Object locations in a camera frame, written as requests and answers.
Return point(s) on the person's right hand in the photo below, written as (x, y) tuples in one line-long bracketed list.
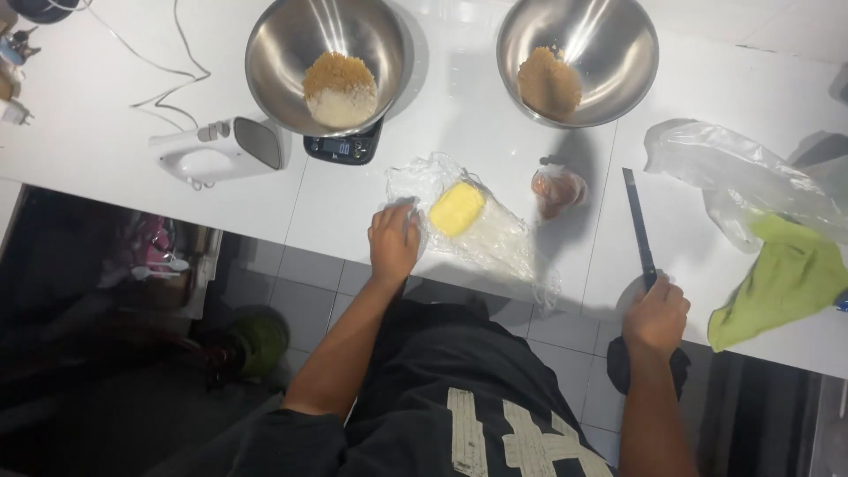
[(656, 319)]

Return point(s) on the person's left hand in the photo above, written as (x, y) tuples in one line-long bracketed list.
[(392, 246)]

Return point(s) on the person's left fingers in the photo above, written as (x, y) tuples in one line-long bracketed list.
[(396, 212)]

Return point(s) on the person's right fingers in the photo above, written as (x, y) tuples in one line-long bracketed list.
[(652, 291)]

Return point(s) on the black serrated knife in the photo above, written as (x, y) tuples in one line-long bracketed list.
[(639, 225)]

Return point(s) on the clear plastic butter wrap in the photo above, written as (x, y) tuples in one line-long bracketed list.
[(490, 232)]

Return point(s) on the yellow butter block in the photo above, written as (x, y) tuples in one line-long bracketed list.
[(457, 208)]

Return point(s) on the person's black shoe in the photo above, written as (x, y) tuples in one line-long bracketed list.
[(646, 371)]

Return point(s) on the black digital kitchen scale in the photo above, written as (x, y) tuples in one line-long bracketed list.
[(343, 146)]

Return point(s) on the green cloth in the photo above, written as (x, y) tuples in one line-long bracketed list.
[(782, 285)]

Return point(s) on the brown and white sugar heap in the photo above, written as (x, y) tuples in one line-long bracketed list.
[(340, 91)]

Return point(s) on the small bag of brown powder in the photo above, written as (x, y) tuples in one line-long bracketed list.
[(556, 190)]

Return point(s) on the large clear plastic bag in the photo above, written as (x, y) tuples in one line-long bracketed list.
[(748, 182)]

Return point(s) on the steel bowl with mixed sugar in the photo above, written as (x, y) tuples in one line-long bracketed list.
[(326, 63)]

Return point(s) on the white electric hand mixer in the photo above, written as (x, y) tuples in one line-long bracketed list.
[(218, 151)]

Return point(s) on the green gas cylinder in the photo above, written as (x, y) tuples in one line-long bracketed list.
[(260, 341)]

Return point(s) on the person's black printed shirt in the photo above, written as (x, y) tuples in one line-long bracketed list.
[(424, 404)]

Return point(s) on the steel bowl with brown sugar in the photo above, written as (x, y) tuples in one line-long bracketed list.
[(578, 63)]

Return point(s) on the shelf with kitchen utensils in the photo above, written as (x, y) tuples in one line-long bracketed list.
[(156, 265)]

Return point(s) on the white power plug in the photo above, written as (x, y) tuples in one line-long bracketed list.
[(14, 112)]

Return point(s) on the cluttered items at counter edge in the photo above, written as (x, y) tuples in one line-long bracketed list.
[(16, 53)]

